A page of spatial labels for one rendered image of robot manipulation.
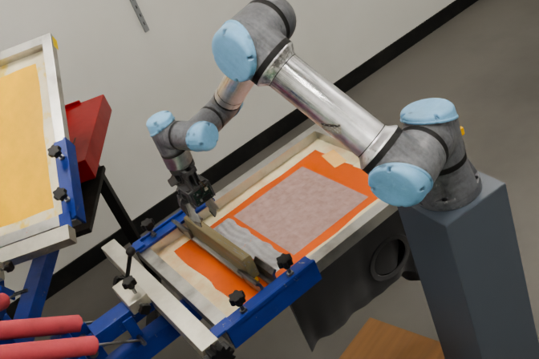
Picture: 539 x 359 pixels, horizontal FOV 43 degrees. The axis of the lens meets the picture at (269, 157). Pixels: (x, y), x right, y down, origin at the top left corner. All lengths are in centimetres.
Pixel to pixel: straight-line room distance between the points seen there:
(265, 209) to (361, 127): 88
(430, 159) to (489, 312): 51
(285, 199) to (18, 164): 94
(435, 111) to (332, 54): 326
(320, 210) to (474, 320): 62
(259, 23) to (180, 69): 270
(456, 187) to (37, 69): 168
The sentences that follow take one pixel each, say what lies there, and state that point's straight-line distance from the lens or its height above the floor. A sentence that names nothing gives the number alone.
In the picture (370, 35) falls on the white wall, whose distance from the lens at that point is 489.
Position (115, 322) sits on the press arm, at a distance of 194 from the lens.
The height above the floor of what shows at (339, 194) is 95.
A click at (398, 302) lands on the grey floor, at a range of 309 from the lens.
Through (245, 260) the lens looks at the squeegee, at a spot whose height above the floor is 105.
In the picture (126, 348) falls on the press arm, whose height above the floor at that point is 92.
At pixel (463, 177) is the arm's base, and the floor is 126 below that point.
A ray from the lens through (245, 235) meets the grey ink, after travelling 212.
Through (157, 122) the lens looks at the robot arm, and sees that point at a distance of 176.
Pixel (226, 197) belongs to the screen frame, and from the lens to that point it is 230.
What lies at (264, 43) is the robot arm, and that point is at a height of 168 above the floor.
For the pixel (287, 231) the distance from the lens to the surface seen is 207.
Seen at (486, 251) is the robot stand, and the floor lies 106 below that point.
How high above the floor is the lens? 217
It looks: 30 degrees down
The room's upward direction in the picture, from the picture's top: 23 degrees counter-clockwise
